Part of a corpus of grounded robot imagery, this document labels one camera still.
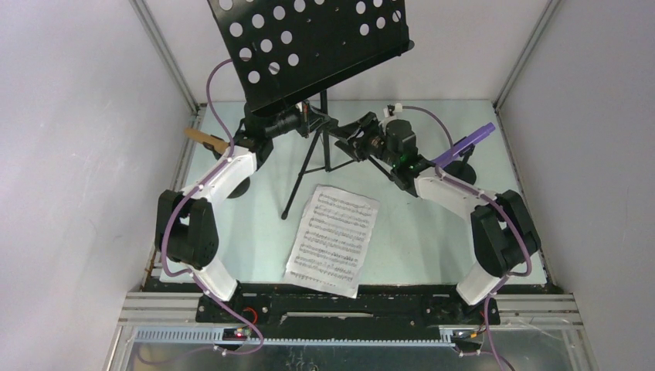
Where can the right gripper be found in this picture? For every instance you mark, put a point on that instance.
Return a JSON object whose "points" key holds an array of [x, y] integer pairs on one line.
{"points": [[370, 124]]}

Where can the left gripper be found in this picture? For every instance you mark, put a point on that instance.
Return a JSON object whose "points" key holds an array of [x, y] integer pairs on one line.
{"points": [[309, 118]]}

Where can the black music stand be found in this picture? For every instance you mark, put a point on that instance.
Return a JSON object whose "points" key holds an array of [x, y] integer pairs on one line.
{"points": [[285, 52]]}

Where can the sheet music page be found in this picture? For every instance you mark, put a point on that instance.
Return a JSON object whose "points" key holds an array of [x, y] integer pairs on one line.
{"points": [[332, 242]]}

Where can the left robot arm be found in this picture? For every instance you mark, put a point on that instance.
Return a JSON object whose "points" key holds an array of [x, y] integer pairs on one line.
{"points": [[186, 233]]}

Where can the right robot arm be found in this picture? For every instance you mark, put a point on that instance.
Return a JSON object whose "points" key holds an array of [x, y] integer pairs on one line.
{"points": [[503, 231]]}

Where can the gold microphone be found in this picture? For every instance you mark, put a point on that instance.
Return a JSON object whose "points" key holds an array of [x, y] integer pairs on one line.
{"points": [[207, 141]]}

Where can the black right microphone stand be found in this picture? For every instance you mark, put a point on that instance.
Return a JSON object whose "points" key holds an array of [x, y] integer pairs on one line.
{"points": [[461, 168]]}

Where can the purple microphone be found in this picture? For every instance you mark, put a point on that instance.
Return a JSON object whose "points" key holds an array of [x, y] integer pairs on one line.
{"points": [[464, 145]]}

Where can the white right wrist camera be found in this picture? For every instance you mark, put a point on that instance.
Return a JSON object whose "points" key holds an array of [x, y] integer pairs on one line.
{"points": [[390, 112]]}

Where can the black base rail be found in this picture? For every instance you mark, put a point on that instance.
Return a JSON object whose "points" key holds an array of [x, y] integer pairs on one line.
{"points": [[379, 313]]}

